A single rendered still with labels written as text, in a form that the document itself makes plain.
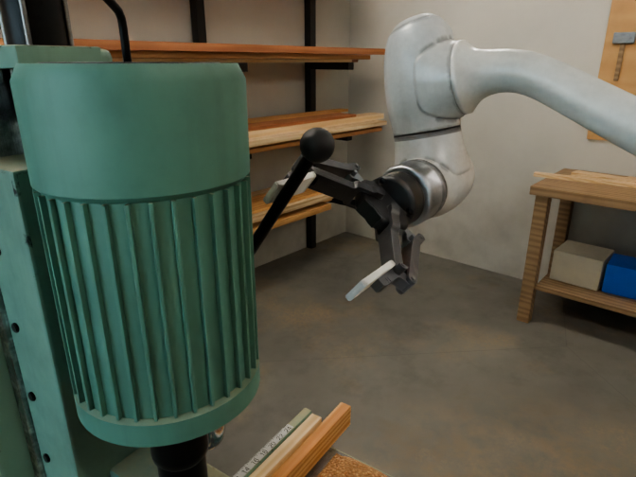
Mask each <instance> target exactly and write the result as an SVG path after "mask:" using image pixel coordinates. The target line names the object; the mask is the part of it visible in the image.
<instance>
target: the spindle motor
mask: <svg viewBox="0 0 636 477"><path fill-rule="evenodd" d="M9 83H10V88H11V92H12V97H13V102H14V107H15V112H16V116H17V121H18V125H19V130H20V135H21V139H22V144H23V149H24V154H25V158H26V166H27V171H28V176H29V181H30V185H31V186H32V190H33V197H34V202H35V206H36V211H37V216H38V221H39V225H40V230H41V235H42V240H43V244H44V252H45V257H46V262H47V267H48V271H49V276H50V281H51V286H52V290H53V294H54V299H55V304H56V309H57V313H58V318H59V323H60V328H61V332H62V340H63V345H64V350H65V355H66V359H67V364H68V369H69V374H70V378H71V382H72V387H73V394H74V399H75V403H76V408H77V413H78V417H79V420H80V422H81V424H82V425H83V426H84V428H85V429H86V430H87V431H88V432H90V433H91V434H92V435H94V436H96V437H98V438H100V439H102V440H104V441H107V442H110V443H113V444H117V445H121V446H127V447H137V448H150V447H161V446H167V445H173V444H178V443H182V442H186V441H188V440H192V439H195V438H197V437H200V436H203V435H205V434H208V433H211V432H213V431H215V430H216V429H218V428H220V427H221V426H223V425H225V424H226V423H228V422H230V421H231V420H232V419H234V418H235V417H236V416H238V415H239V414H240V413H241V412H242V411H243V410H244V409H245V408H246V407H247V406H248V405H249V403H250V402H251V401H252V399H253V398H254V396H255V394H256V391H257V389H258V386H259V382H260V370H259V354H258V337H257V317H256V278H255V259H254V239H253V219H252V199H251V179H250V152H249V133H248V113H247V93H246V78H245V76H244V74H243V73H242V71H241V69H240V67H239V64H238V63H220V62H38V63H16V64H15V66H14V69H13V72H12V75H11V78H10V80H9Z"/></svg>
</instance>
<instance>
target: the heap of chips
mask: <svg viewBox="0 0 636 477"><path fill-rule="evenodd" d="M317 477H388V476H387V475H385V474H383V473H382V472H380V471H378V470H376V469H374V468H371V467H369V466H367V465H366V464H364V463H362V462H360V461H358V460H355V459H353V458H350V457H347V456H342V455H340V454H338V453H336V454H335V455H334V456H333V457H332V459H331V460H330V461H329V462H328V463H327V465H326V466H325V467H324V468H323V470H322V471H321V472H320V473H319V474H318V476H317Z"/></svg>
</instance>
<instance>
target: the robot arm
mask: <svg viewBox="0 0 636 477"><path fill-rule="evenodd" d="M384 88H385V97H386V105H387V111H388V115H389V119H390V122H391V125H392V130H393V135H394V140H395V165H394V166H393V167H391V168H388V170H387V171H386V172H385V173H384V174H383V175H382V176H380V177H379V178H377V179H375V180H373V181H368V180H364V179H363V178H362V177H361V175H360V174H359V173H358V171H359V170H360V169H361V167H360V166H359V165H358V164H357V163H349V164H346V163H342V162H338V161H333V160H329V159H328V160H326V161H325V162H323V163H314V164H313V166H312V167H311V169H310V170H309V172H308V174H307V175H306V177H305V178H304V180H303V181H302V183H301V185H300V186H299V187H298V188H297V190H296V191H295V193H294V194H293V196H294V195H297V194H300V193H303V192H305V191H306V189H307V188H309V189H312V190H315V191H317V192H320V193H323V194H325V195H328V196H330V197H332V198H335V199H338V200H340V201H343V203H344V205H346V206H348V207H351V208H354V209H356V211H357V212H358V213H359V214H360V215H361V216H362V217H363V218H364V219H365V220H366V222H367V223H368V224H369V225H370V227H371V228H374V229H375V236H376V241H377V242H378V243H379V247H380V264H381V267H380V268H378V269H377V270H375V271H374V272H373V273H371V274H370V275H369V276H367V277H366V278H364V279H363V280H361V281H360V282H359V283H358V284H357V285H356V286H355V287H354V288H353V289H352V290H351V291H350V292H349V293H348V294H347V295H346V296H345V298H346V299H347V300H348V301H351V300H352V299H354V298H355V297H356V296H358V295H359V294H361V293H362V292H364V291H365V290H366V289H368V288H369V287H371V288H372V289H373V290H374V291H375V292H381V291H382V290H383V289H385V288H386V287H387V286H388V285H390V284H392V285H394V286H396V291H397V292H398V293H399V294H404V293H405V292H406V291H408V290H409V289H410V288H411V287H412V286H413V285H414V284H415V283H416V282H417V276H418V265H419V254H420V245H421V244H422V243H423V241H424V240H425V238H424V236H423V235H421V234H420V233H418V234H417V235H415V234H413V233H412V232H411V231H410V230H409V229H408V228H407V227H414V226H417V225H419V224H420V223H422V222H423V221H425V220H428V219H430V218H435V217H439V216H441V215H444V214H446V213H448V212H449V211H451V210H452V209H453V208H455V207H456V206H457V205H458V204H459V203H461V202H462V201H463V200H464V199H465V198H466V197H467V195H468V194H469V192H470V191H471V189H472V186H473V183H474V178H475V172H474V166H473V164H472V161H471V159H470V157H469V156H468V152H467V150H466V147H465V144H464V140H463V135H462V131H461V126H460V125H461V120H460V117H463V116H464V115H467V114H471V113H473V112H474V110H475V108H476V107H477V105H478V104H479V102H480V101H481V100H483V99H484V98H486V97H488V96H491V95H494V94H499V93H517V94H521V95H524V96H527V97H530V98H532V99H534V100H536V101H538V102H540V103H542V104H544V105H545V106H547V107H549V108H551V109H553V110H554V111H556V112H558V113H560V114H561V115H564V116H566V117H567V118H569V119H571V120H572V121H573V122H575V123H577V124H579V125H581V126H582V127H584V128H586V129H588V130H589V131H591V132H593V133H595V134H597V135H599V136H601V137H602V138H604V139H606V140H608V141H610V143H612V144H614V145H616V146H617V147H619V148H621V149H623V150H625V151H627V152H629V153H631V154H633V155H634V156H636V96H634V95H632V94H631V93H629V92H627V91H625V90H622V89H620V88H618V87H616V86H614V85H612V84H610V83H607V82H605V81H603V80H601V79H599V78H597V77H594V76H592V75H590V74H588V73H586V72H584V71H582V70H579V69H577V68H575V67H573V66H571V65H569V64H567V63H565V62H562V61H559V60H557V59H554V58H552V57H549V56H546V55H543V54H540V53H537V52H533V51H528V50H522V49H510V48H502V49H478V48H475V47H473V46H472V45H470V44H469V43H468V42H467V41H466V40H459V41H456V40H454V38H453V33H452V29H451V27H450V26H449V25H448V24H447V23H446V22H445V21H444V20H443V19H442V18H441V17H440V16H436V15H434V14H432V13H422V14H418V15H416V16H413V17H410V18H408V19H406V20H404V21H402V22H400V23H399V24H398V25H397V26H395V28H394V30H393V32H392V33H391V34H390V36H389V38H388V41H387V44H386V47H385V53H384ZM302 156H303V155H302V153H301V154H300V156H299V157H298V158H297V160H296V161H295V163H294V164H293V165H292V167H291V171H290V172H289V173H288V174H287V175H286V177H285V178H284V179H283V180H280V181H277V182H274V184H273V186H272V187H271V188H270V190H269V191H268V193H267V194H266V196H265V197H264V198H263V201H264V203H266V204H268V203H273V202H274V200H275V198H276V197H277V195H278V194H279V192H280V190H281V189H282V187H283V186H284V184H285V183H286V182H287V180H288V179H289V177H290V175H291V174H292V172H293V170H294V168H295V167H296V165H297V164H298V162H299V160H300V159H301V157H302ZM354 197H355V200H353V199H354ZM399 235H401V237H402V243H401V244H400V242H399ZM400 247H401V248H402V250H401V248H400Z"/></svg>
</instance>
